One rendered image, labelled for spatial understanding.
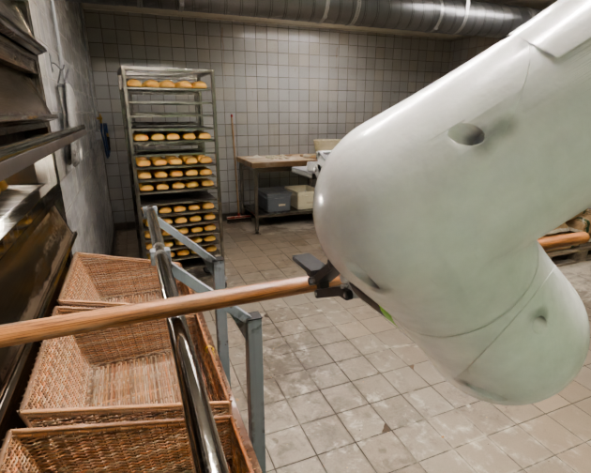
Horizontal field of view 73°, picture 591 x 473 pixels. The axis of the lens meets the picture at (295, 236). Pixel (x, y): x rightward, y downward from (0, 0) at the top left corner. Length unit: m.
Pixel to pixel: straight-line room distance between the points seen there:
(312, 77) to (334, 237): 5.91
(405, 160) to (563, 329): 0.15
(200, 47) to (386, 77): 2.79
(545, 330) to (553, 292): 0.02
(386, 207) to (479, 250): 0.05
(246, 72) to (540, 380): 5.61
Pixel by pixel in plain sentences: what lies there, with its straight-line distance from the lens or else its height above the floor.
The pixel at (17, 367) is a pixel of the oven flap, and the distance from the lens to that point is 1.10.
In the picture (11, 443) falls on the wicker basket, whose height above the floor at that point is 0.84.
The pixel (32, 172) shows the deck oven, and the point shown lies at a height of 1.23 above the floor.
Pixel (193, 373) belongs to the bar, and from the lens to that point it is 0.53.
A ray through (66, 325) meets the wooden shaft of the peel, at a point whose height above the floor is 1.20.
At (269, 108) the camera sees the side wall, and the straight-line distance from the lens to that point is 5.85.
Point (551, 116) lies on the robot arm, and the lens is 0.20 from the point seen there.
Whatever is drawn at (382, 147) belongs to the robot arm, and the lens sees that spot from 0.20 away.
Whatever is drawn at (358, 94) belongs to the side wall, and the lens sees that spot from 6.44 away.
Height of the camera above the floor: 1.48
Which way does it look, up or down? 17 degrees down
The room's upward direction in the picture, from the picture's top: straight up
